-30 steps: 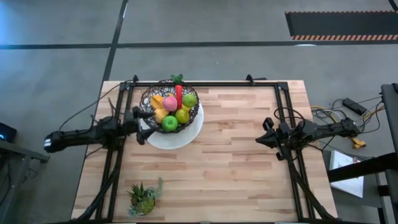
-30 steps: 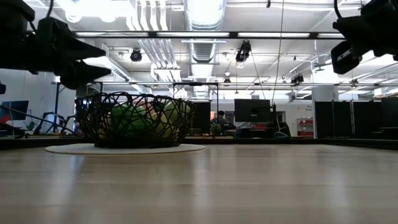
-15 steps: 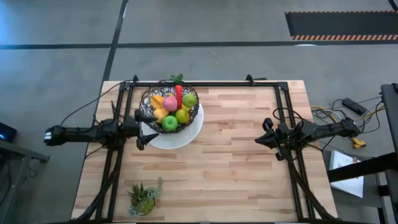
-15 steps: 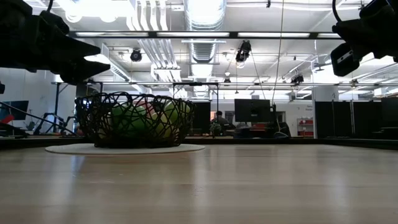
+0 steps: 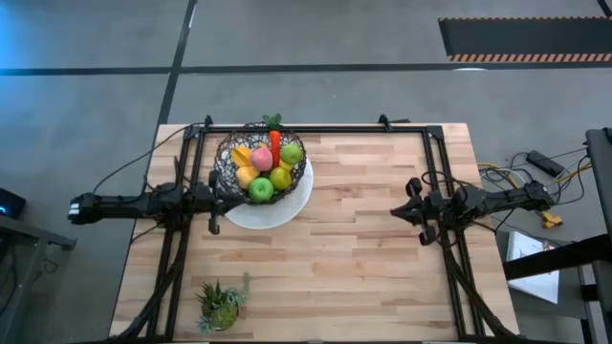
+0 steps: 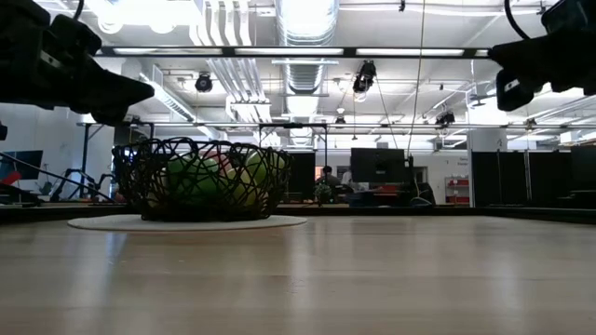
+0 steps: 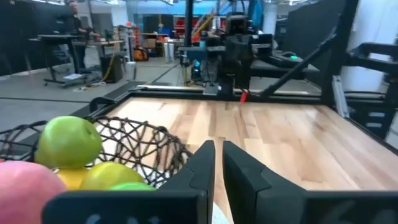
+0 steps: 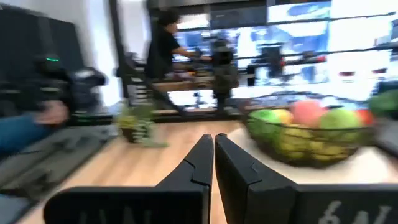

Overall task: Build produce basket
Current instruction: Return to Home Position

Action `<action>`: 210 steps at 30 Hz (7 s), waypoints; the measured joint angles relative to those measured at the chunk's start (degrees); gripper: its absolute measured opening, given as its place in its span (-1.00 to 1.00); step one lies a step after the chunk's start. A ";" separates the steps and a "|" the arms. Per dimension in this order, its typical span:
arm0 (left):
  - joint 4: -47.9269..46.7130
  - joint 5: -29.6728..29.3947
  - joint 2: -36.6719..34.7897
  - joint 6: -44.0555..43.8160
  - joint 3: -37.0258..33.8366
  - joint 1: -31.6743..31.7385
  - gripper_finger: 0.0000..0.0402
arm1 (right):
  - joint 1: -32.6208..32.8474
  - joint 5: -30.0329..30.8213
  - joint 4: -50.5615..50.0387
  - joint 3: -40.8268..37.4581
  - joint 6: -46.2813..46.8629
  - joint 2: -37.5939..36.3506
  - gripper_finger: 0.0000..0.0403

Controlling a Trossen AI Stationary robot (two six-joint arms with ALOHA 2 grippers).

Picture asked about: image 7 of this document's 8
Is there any black standing desk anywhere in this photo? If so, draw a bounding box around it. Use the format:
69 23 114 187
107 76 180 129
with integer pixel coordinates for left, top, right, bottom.
29 33 125 88

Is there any white bin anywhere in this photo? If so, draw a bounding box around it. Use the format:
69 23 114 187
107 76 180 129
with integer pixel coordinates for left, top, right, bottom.
163 42 175 63

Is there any yellow pear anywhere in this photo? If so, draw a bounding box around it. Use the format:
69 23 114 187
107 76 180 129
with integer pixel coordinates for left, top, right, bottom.
55 167 90 191

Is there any black metal stand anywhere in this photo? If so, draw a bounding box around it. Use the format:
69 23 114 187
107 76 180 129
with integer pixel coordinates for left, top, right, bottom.
250 42 398 141

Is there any light green mango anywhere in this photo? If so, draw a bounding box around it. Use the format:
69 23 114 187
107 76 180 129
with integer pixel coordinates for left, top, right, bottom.
34 115 103 170

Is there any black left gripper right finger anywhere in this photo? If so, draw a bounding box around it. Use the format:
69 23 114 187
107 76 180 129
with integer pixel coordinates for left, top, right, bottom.
222 141 398 224

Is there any person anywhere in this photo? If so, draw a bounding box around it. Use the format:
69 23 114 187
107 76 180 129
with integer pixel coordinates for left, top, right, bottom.
65 0 94 74

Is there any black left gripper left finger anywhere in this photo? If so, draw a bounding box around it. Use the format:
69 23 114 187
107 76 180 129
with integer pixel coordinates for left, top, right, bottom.
42 139 216 224

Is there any black partition panel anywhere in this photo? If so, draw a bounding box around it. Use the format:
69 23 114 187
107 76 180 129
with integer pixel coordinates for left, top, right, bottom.
0 0 74 77
284 0 348 60

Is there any black box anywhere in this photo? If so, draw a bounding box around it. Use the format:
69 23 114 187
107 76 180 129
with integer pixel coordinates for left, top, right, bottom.
99 54 124 83

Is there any black wire basket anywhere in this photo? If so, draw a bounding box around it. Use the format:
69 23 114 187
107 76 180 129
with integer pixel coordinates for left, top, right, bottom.
0 116 193 191

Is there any pink peach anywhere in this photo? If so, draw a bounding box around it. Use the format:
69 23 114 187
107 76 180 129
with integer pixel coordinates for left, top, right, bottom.
0 160 68 224

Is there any orange bag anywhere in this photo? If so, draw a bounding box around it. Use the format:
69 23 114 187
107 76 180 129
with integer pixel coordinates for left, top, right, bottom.
133 46 149 62

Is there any black metal rig frame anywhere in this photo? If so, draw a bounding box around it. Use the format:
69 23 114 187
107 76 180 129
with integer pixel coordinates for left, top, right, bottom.
88 0 398 156

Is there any yellow-green round fruit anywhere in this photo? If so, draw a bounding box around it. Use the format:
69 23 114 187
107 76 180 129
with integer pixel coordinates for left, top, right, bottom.
79 161 146 191

